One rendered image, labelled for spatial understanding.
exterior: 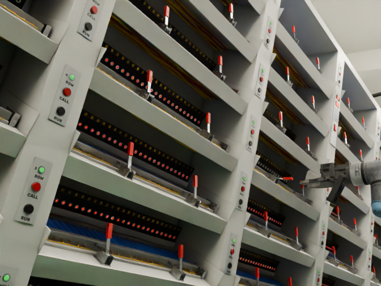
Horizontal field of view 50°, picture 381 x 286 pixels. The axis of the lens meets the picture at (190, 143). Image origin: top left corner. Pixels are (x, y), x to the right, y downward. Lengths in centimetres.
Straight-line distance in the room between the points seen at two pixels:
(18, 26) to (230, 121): 80
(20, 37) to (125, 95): 27
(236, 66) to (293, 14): 59
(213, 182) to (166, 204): 32
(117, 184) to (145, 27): 40
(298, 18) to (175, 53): 100
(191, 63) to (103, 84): 33
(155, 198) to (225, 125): 48
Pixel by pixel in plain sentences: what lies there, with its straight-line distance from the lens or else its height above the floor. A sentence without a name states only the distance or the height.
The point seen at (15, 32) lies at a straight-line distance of 87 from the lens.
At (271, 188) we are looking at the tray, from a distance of 155.
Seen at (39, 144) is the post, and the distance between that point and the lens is 85.
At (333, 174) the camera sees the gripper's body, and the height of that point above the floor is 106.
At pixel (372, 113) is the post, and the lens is 284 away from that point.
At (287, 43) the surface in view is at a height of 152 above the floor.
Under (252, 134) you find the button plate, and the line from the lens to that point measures 142.
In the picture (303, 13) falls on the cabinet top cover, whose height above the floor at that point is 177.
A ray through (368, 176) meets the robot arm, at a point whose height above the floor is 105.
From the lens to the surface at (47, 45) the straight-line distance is 89.
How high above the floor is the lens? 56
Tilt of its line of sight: 18 degrees up
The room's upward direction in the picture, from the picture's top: 12 degrees clockwise
